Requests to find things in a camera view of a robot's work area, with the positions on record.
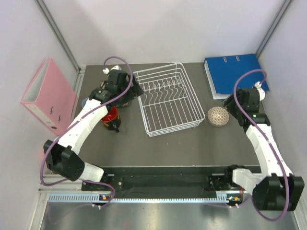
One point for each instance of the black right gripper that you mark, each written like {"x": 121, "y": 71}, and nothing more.
{"x": 230, "y": 106}

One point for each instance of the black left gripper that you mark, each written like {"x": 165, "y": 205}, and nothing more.
{"x": 134, "y": 92}

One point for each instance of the black floral square plate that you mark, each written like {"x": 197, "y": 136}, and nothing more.
{"x": 111, "y": 90}

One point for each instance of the beige patterned bowl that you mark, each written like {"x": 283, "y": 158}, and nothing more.
{"x": 218, "y": 116}

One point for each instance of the light blue plastic cup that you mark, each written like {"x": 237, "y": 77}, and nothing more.
{"x": 83, "y": 103}

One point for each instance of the black orange patterned mug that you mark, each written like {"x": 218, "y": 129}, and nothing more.
{"x": 112, "y": 120}

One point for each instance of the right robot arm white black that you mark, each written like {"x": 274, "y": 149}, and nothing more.
{"x": 276, "y": 187}

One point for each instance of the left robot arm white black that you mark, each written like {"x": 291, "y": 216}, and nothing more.
{"x": 101, "y": 107}

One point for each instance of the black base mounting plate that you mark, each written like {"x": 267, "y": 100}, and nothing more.
{"x": 206, "y": 177}

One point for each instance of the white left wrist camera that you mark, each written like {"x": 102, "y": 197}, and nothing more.
{"x": 107, "y": 70}

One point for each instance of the blue ring binder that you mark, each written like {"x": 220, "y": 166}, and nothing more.
{"x": 223, "y": 72}

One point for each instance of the white wire dish rack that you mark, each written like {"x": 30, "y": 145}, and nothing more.
{"x": 169, "y": 102}

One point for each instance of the pink ring binder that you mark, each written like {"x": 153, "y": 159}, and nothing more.
{"x": 50, "y": 97}

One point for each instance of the grey slotted cable duct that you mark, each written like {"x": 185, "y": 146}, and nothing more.
{"x": 101, "y": 198}

